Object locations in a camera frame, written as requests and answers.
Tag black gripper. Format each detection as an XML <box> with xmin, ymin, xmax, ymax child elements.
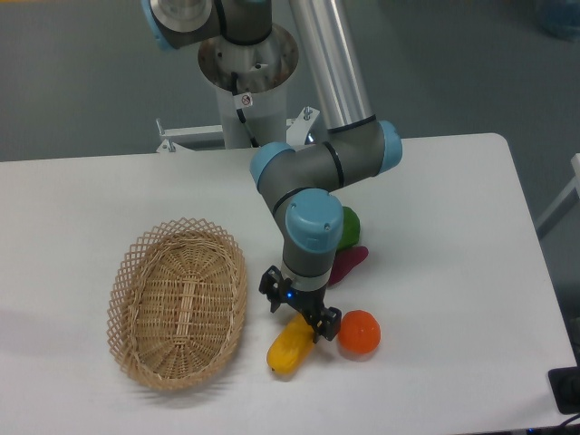
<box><xmin>258</xmin><ymin>262</ymin><xmax>342</xmax><ymax>343</ymax></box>

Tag yellow mango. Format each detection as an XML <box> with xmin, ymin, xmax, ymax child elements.
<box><xmin>266</xmin><ymin>314</ymin><xmax>314</xmax><ymax>376</ymax></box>

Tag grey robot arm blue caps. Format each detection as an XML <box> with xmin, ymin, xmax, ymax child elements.
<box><xmin>141</xmin><ymin>1</ymin><xmax>402</xmax><ymax>340</ymax></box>

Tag purple sweet potato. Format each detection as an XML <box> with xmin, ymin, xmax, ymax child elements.
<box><xmin>328</xmin><ymin>246</ymin><xmax>369</xmax><ymax>286</ymax></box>

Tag orange fruit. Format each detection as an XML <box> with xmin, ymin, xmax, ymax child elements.
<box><xmin>338</xmin><ymin>310</ymin><xmax>382</xmax><ymax>354</ymax></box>

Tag green bok choy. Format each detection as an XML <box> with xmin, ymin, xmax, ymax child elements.
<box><xmin>337</xmin><ymin>207</ymin><xmax>361</xmax><ymax>251</ymax></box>

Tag woven wicker basket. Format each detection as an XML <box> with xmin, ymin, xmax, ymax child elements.
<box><xmin>107</xmin><ymin>218</ymin><xmax>247</xmax><ymax>391</ymax></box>

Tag black device at table edge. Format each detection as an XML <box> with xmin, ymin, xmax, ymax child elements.
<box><xmin>547</xmin><ymin>366</ymin><xmax>579</xmax><ymax>414</ymax></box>

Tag white metal base frame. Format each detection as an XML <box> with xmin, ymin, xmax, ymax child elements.
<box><xmin>156</xmin><ymin>106</ymin><xmax>321</xmax><ymax>153</ymax></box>

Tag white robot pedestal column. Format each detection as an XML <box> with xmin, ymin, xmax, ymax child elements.
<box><xmin>198</xmin><ymin>24</ymin><xmax>299</xmax><ymax>149</ymax></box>

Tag black cable on pedestal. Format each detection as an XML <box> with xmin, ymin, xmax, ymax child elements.
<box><xmin>229</xmin><ymin>71</ymin><xmax>260</xmax><ymax>149</ymax></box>

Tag white frame at right edge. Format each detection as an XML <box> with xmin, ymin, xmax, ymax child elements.
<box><xmin>535</xmin><ymin>153</ymin><xmax>579</xmax><ymax>240</ymax></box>

